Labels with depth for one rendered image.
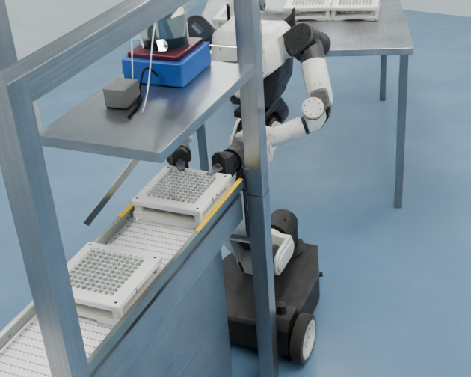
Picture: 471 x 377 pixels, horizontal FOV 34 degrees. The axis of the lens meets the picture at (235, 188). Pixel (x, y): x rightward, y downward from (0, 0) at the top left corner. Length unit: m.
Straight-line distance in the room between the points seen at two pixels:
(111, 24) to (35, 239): 0.48
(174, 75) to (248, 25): 0.28
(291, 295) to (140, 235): 1.05
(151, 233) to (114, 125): 0.47
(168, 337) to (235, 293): 0.97
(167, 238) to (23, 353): 0.59
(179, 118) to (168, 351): 0.74
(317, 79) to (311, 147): 2.10
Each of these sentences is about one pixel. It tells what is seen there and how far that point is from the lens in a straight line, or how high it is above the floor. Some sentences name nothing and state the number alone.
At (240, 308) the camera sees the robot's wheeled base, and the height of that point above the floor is 0.19.
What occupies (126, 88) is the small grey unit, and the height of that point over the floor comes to 1.38.
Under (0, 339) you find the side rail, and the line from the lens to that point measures 2.10.
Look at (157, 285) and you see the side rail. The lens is 2.17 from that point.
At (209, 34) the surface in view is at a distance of 2.54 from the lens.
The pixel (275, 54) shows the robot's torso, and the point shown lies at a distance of 2.84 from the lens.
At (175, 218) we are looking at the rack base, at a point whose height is 0.91.
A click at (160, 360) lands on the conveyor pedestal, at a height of 0.61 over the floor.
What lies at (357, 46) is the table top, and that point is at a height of 0.89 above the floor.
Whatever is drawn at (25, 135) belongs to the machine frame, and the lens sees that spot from 1.48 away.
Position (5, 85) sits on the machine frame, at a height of 1.69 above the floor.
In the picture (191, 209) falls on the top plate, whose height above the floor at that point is 0.96.
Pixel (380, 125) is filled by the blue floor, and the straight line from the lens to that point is 5.12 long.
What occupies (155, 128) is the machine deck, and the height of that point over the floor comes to 1.32.
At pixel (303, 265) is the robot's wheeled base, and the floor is 0.17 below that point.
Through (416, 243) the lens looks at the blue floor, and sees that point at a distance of 3.94.
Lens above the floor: 2.18
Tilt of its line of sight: 29 degrees down
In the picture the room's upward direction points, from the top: 4 degrees counter-clockwise
